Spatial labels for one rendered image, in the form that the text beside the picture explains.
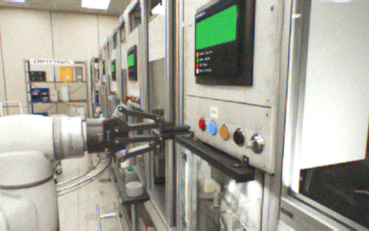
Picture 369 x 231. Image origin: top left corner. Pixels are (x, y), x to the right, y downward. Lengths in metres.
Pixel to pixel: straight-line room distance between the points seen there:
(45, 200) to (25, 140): 0.13
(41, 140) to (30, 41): 7.29
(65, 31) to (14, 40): 1.22
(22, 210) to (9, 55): 7.36
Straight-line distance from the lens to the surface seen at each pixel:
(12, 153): 0.56
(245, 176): 0.52
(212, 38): 0.63
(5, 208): 0.58
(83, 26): 7.80
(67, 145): 0.55
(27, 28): 7.86
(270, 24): 0.50
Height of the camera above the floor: 1.54
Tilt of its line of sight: 9 degrees down
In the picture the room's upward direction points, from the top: straight up
